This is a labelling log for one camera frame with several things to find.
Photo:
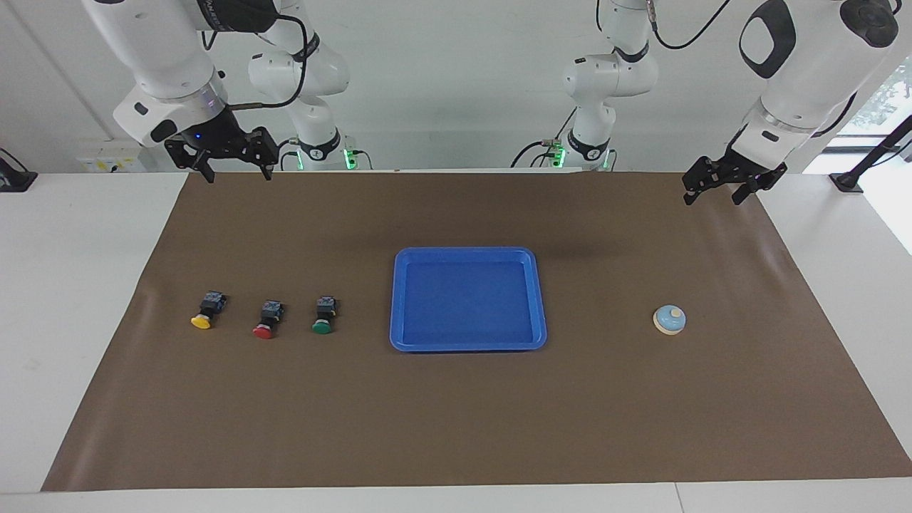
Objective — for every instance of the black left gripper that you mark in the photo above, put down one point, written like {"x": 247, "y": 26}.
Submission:
{"x": 741, "y": 171}

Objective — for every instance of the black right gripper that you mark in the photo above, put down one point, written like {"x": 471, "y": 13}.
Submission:
{"x": 214, "y": 139}

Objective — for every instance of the light blue service bell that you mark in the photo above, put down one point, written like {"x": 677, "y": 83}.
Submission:
{"x": 670, "y": 319}

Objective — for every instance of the yellow mushroom push button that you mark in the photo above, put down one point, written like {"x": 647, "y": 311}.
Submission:
{"x": 201, "y": 322}

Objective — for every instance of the red mushroom push button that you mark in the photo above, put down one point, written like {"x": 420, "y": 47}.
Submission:
{"x": 263, "y": 330}

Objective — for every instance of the green mushroom push button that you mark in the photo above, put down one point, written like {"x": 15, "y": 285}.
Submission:
{"x": 322, "y": 326}

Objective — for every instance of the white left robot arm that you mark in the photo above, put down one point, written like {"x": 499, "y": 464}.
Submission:
{"x": 805, "y": 71}

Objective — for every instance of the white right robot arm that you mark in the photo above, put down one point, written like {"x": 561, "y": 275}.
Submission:
{"x": 164, "y": 50}

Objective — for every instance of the blue plastic tray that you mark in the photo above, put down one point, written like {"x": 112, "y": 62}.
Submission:
{"x": 467, "y": 306}

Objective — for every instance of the black stand with pole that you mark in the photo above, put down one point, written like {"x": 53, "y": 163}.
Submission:
{"x": 848, "y": 182}

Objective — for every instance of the brown table mat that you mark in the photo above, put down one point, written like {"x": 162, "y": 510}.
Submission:
{"x": 456, "y": 427}

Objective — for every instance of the white wall socket box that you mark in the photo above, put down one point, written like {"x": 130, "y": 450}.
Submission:
{"x": 107, "y": 153}

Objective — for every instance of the black clamp mount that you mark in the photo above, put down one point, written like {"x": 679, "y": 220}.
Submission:
{"x": 18, "y": 179}

